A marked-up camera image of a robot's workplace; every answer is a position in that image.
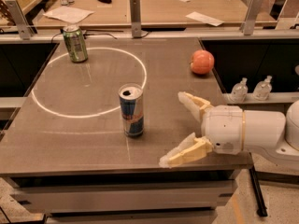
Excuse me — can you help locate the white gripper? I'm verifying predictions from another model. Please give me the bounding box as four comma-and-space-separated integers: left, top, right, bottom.
159, 91, 243, 168

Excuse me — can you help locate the red bull can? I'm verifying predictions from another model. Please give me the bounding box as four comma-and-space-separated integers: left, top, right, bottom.
119, 83, 144, 137

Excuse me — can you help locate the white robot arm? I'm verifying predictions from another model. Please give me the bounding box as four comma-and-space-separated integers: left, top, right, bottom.
159, 91, 299, 170

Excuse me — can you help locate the green soda can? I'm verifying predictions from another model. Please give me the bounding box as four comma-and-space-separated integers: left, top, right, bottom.
63, 24, 88, 63

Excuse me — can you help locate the clear sanitizer bottle left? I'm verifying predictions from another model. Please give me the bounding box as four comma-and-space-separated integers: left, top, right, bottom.
231, 77, 248, 103

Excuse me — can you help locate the clear sanitizer bottle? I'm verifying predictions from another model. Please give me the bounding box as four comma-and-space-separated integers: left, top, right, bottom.
252, 76, 272, 101
231, 77, 248, 103

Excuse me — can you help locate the orange ball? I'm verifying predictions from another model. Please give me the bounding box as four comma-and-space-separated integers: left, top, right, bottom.
190, 50, 215, 75

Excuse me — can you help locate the clear sanitizer bottle right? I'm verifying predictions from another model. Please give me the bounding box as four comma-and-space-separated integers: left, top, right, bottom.
252, 76, 272, 101

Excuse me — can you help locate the white table drawer base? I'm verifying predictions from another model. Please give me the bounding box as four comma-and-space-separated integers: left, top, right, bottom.
6, 170, 238, 224

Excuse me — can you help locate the white paper sheet right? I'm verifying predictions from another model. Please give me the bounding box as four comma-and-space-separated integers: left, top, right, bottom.
187, 12, 224, 27

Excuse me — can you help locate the wooden back desk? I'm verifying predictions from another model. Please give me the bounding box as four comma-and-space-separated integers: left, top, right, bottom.
32, 0, 278, 30

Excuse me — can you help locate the white paper sheet left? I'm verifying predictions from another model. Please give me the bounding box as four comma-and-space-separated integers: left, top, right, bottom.
44, 6, 93, 23

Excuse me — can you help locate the metal bracket post right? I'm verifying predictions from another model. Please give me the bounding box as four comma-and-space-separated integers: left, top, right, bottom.
240, 0, 263, 35

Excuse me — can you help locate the metal bracket post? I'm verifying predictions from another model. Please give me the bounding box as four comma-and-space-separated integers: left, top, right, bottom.
5, 0, 34, 40
129, 0, 142, 38
240, 0, 263, 35

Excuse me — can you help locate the metal bracket post middle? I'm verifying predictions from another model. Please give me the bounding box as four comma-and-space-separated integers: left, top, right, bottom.
129, 0, 142, 38

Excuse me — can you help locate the black cable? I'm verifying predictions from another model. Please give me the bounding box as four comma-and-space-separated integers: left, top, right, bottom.
50, 30, 118, 44

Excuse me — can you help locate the metal bracket post left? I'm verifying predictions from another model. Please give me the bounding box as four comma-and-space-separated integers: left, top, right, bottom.
5, 0, 34, 40

